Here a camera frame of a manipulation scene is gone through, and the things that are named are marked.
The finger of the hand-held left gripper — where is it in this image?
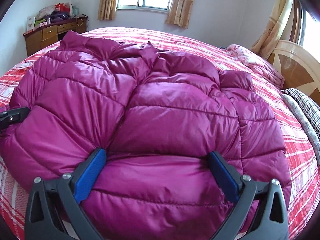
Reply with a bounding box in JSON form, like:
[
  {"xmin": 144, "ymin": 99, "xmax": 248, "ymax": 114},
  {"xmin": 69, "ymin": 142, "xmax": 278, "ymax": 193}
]
[{"xmin": 0, "ymin": 107, "xmax": 30, "ymax": 131}]

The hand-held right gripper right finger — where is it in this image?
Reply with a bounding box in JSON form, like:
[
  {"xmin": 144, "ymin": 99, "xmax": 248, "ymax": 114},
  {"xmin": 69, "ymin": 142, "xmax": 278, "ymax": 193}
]
[{"xmin": 205, "ymin": 151, "xmax": 289, "ymax": 240}]

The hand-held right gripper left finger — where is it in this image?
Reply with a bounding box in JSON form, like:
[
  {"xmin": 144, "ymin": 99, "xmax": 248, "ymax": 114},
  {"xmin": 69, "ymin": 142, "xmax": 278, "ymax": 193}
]
[{"xmin": 24, "ymin": 148, "xmax": 107, "ymax": 240}]

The magenta down jacket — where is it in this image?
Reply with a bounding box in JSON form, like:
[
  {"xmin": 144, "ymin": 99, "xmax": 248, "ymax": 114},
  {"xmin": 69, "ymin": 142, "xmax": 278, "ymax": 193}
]
[{"xmin": 0, "ymin": 30, "xmax": 293, "ymax": 240}]

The wooden desk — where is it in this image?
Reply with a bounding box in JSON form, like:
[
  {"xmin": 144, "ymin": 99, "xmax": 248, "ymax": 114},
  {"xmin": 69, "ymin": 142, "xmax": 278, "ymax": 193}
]
[{"xmin": 23, "ymin": 16, "xmax": 89, "ymax": 57}]

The beige crumpled cloth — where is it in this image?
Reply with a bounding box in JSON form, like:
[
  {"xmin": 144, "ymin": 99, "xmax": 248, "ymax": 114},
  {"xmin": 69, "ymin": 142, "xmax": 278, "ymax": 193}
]
[{"xmin": 36, "ymin": 6, "xmax": 55, "ymax": 20}]

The purple crumpled cloth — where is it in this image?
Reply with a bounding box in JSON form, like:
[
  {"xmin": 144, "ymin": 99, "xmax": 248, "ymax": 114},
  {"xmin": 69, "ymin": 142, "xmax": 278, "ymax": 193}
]
[{"xmin": 50, "ymin": 10, "xmax": 70, "ymax": 23}]

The black white striped cloth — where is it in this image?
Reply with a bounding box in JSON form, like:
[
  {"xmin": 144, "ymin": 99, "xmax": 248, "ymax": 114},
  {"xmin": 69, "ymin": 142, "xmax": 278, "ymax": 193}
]
[{"xmin": 284, "ymin": 88, "xmax": 320, "ymax": 140}]

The pink floral blanket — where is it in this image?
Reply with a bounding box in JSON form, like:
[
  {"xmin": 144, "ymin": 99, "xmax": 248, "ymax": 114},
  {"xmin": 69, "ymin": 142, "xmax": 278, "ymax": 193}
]
[{"xmin": 226, "ymin": 44, "xmax": 285, "ymax": 87}]

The red gift bag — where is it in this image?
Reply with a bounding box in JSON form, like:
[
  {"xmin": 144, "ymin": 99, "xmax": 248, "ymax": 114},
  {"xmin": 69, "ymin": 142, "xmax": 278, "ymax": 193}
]
[{"xmin": 54, "ymin": 3, "xmax": 71, "ymax": 13}]

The wooden headboard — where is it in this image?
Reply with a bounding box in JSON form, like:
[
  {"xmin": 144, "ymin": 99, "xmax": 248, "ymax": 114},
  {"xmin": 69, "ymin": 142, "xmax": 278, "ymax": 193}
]
[{"xmin": 266, "ymin": 39, "xmax": 320, "ymax": 98}]

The bed with red plaid sheet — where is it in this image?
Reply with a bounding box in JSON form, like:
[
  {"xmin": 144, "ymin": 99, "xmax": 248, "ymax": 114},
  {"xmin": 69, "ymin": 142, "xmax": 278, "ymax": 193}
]
[{"xmin": 0, "ymin": 27, "xmax": 320, "ymax": 240}]

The beige floral curtain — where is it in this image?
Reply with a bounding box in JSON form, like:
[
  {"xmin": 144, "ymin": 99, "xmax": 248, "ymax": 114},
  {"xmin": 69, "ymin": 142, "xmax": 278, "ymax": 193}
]
[
  {"xmin": 97, "ymin": 0, "xmax": 120, "ymax": 21},
  {"xmin": 165, "ymin": 0, "xmax": 198, "ymax": 28}
]

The long beige curtain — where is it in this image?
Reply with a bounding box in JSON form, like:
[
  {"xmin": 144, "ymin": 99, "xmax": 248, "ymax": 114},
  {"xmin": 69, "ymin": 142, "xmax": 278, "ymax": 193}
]
[{"xmin": 250, "ymin": 0, "xmax": 294, "ymax": 60}]

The bright side window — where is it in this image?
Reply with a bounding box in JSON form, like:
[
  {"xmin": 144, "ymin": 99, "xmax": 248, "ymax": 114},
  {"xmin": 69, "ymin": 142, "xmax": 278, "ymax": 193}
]
[{"xmin": 297, "ymin": 4, "xmax": 320, "ymax": 47}]

